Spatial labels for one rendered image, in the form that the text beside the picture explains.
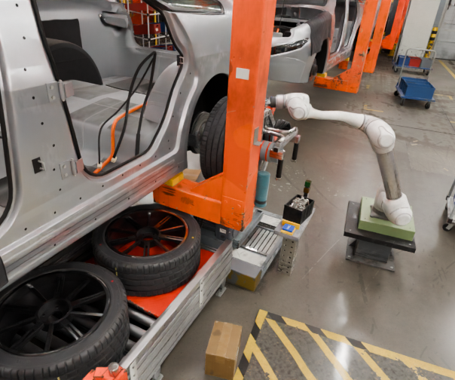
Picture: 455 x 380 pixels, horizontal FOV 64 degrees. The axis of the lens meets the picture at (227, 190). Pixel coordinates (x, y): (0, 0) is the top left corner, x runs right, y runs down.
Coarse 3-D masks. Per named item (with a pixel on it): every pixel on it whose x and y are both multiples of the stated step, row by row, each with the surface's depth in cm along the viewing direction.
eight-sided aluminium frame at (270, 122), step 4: (264, 112) 244; (268, 112) 251; (264, 116) 246; (268, 116) 257; (272, 116) 261; (268, 120) 269; (272, 120) 263; (268, 124) 271; (272, 124) 267; (268, 136) 279; (272, 136) 275; (268, 140) 282; (272, 140) 277; (260, 160) 281; (260, 164) 280; (264, 164) 278; (260, 168) 282; (264, 168) 278; (256, 180) 268
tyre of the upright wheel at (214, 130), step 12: (216, 108) 241; (216, 120) 237; (204, 132) 238; (216, 132) 235; (204, 144) 239; (216, 144) 235; (204, 156) 242; (216, 156) 238; (204, 168) 247; (216, 168) 243
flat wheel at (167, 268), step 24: (120, 216) 236; (144, 216) 246; (168, 216) 243; (192, 216) 241; (96, 240) 213; (120, 240) 219; (168, 240) 223; (192, 240) 219; (96, 264) 212; (120, 264) 197; (144, 264) 198; (168, 264) 201; (192, 264) 218; (144, 288) 203; (168, 288) 210
